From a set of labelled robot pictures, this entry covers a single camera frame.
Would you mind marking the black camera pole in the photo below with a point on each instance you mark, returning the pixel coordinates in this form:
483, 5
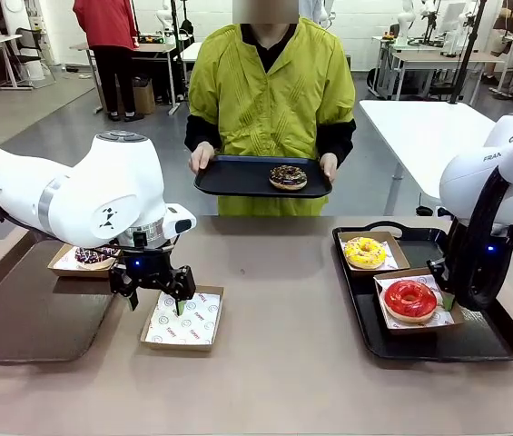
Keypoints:
467, 59

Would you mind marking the person in green jacket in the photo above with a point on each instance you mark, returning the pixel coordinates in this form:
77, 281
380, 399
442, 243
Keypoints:
274, 100

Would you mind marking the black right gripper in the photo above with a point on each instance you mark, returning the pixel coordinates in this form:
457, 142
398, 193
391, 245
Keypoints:
441, 274

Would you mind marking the large white table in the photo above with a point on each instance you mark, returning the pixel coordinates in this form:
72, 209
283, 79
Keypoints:
419, 127

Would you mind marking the person in brown top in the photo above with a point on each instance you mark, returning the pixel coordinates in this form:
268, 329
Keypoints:
510, 13

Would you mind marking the brown cardboard carton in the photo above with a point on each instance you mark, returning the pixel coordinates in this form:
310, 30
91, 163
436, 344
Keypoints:
145, 97

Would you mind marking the chocolate donut with sprinkles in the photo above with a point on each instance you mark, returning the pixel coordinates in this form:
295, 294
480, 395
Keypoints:
89, 259
283, 181

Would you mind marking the black mesh office chair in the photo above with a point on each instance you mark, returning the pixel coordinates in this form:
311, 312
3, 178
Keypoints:
26, 36

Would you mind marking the black serving tray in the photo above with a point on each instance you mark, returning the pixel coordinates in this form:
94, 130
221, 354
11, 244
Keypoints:
419, 347
238, 179

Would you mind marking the person's left hand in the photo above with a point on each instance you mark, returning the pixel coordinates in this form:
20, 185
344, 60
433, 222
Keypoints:
328, 164

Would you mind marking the dark brown serving tray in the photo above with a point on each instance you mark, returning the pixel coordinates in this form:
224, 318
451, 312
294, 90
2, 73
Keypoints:
33, 318

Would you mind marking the white standing desk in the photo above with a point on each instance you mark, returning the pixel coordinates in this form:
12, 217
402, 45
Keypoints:
190, 50

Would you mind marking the kraft paper food box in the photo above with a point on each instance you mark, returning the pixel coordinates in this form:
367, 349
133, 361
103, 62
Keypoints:
179, 347
63, 271
401, 256
419, 330

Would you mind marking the person's right forearm black sleeve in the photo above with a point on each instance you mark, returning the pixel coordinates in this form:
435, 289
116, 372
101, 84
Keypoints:
199, 131

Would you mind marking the person's right hand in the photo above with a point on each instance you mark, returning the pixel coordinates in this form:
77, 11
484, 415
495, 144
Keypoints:
200, 156

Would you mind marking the long grey background table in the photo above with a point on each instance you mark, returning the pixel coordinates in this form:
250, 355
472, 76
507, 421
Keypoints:
442, 59

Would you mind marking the grey cluttered work desk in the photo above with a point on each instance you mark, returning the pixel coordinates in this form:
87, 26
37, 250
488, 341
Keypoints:
160, 47

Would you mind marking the person's left forearm black sleeve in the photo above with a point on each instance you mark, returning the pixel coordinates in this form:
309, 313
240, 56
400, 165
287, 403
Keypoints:
340, 136

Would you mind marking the red glazed donut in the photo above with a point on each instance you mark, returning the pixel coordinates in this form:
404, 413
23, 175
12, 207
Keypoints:
399, 309

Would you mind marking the person in red jacket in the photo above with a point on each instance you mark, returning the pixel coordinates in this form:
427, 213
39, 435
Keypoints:
106, 22

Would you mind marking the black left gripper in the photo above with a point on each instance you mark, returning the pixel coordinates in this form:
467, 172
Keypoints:
145, 270

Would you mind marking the yellow sprinkled donut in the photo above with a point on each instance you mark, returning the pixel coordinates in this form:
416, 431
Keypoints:
360, 256

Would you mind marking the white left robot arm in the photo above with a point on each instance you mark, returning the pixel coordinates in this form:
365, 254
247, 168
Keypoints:
101, 191

